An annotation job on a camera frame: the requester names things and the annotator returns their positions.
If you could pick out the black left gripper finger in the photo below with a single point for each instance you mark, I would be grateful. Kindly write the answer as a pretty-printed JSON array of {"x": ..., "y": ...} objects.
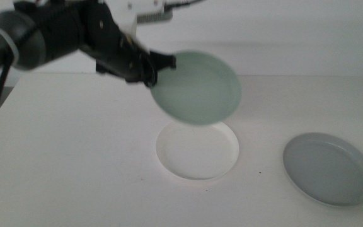
[{"x": 151, "y": 79}]

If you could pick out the pale green shallow bowl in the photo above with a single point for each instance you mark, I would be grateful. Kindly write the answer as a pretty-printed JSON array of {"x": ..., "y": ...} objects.
[{"x": 200, "y": 88}]

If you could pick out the white shallow bowl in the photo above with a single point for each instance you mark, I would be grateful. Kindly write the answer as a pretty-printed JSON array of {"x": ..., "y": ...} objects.
[{"x": 197, "y": 154}]

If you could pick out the grey shallow bowl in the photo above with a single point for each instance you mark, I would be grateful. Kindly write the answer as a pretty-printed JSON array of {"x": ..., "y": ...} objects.
[{"x": 328, "y": 170}]

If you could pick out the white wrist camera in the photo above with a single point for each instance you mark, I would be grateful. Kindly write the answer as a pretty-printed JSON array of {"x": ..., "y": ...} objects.
[{"x": 121, "y": 12}]

